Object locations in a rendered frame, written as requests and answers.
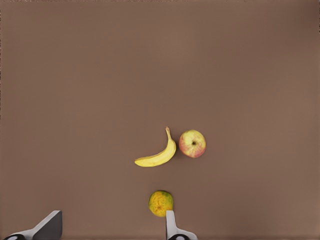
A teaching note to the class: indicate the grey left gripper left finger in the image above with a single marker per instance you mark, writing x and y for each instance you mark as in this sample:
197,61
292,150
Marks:
47,227

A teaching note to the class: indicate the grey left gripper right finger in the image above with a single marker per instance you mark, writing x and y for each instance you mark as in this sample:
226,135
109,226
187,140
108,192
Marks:
171,226

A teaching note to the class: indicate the yellow green orange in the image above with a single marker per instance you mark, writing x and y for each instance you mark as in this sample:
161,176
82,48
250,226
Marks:
160,203

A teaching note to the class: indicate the yellow banana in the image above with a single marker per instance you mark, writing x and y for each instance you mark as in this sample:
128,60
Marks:
162,156

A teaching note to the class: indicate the red yellow apple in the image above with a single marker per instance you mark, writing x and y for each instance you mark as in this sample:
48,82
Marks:
192,143

